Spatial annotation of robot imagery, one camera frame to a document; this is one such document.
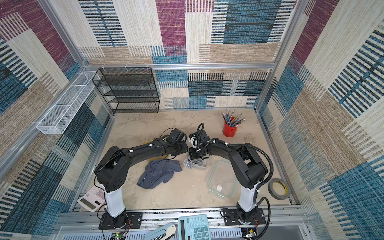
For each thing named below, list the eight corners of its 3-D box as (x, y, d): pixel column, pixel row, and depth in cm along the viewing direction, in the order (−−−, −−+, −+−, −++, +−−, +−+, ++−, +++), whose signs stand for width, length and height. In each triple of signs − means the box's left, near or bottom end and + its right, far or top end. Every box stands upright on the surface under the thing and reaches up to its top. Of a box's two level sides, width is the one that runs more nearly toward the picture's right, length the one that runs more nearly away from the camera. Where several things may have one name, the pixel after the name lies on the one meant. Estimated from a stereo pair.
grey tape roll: (271, 200, 81) (273, 198, 79) (265, 179, 88) (267, 177, 86) (291, 200, 81) (294, 198, 79) (283, 179, 88) (286, 177, 86)
